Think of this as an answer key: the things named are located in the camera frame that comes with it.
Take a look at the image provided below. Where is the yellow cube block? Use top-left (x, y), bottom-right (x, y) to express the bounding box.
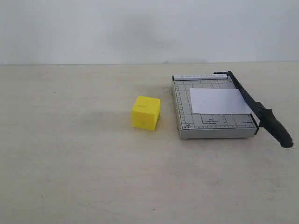
top-left (131, 96), bottom-right (161, 131)

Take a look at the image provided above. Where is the white paper sheet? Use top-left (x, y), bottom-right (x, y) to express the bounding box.
top-left (190, 88), bottom-right (252, 114)

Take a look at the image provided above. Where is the black cutter blade arm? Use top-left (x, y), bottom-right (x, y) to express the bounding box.
top-left (227, 71), bottom-right (293, 148)

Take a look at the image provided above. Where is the grey paper cutter base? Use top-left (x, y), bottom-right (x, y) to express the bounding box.
top-left (172, 71), bottom-right (259, 139)

